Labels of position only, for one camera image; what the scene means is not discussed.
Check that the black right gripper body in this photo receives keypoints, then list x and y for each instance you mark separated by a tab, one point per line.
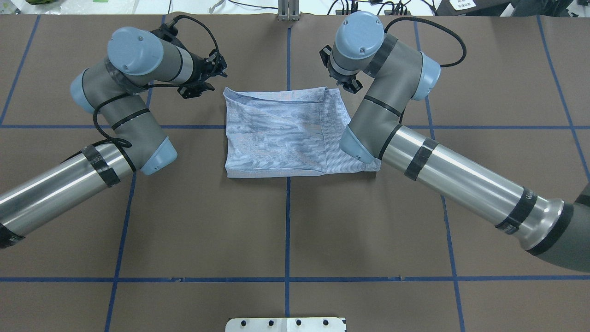
345	79

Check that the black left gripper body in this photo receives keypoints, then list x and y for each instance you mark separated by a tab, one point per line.
197	68

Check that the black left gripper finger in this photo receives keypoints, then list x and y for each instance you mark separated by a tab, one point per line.
218	65

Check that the light blue striped shirt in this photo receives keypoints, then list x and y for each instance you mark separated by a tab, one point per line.
288	134

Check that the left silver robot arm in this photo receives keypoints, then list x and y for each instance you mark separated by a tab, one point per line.
132	140

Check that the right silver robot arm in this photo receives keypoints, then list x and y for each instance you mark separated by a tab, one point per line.
553	230

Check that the metal grabber tool claw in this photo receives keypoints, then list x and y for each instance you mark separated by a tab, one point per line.
215	6

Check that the aluminium frame post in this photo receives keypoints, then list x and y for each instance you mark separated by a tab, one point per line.
288	10

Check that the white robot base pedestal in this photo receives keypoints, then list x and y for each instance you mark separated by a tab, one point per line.
287	324

